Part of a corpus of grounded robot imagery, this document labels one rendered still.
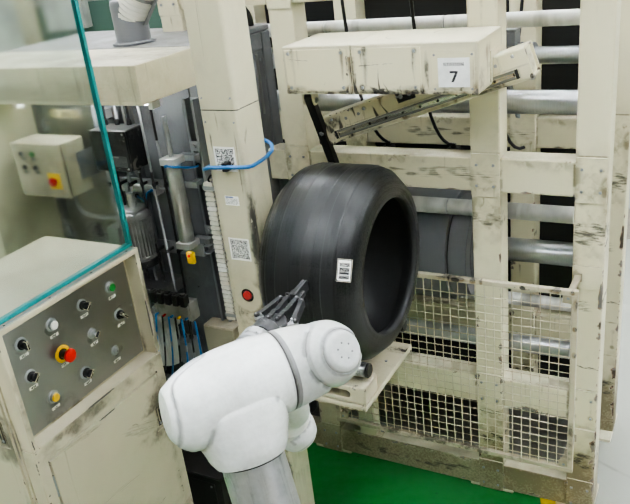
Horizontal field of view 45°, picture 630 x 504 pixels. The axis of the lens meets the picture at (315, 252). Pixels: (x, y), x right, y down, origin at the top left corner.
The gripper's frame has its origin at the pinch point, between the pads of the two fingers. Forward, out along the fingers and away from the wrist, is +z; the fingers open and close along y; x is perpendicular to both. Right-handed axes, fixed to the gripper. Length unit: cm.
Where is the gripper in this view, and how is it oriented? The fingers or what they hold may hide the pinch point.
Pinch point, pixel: (299, 291)
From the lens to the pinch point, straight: 198.6
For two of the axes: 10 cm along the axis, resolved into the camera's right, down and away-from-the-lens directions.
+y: -8.8, -1.0, 4.6
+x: 1.7, 8.5, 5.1
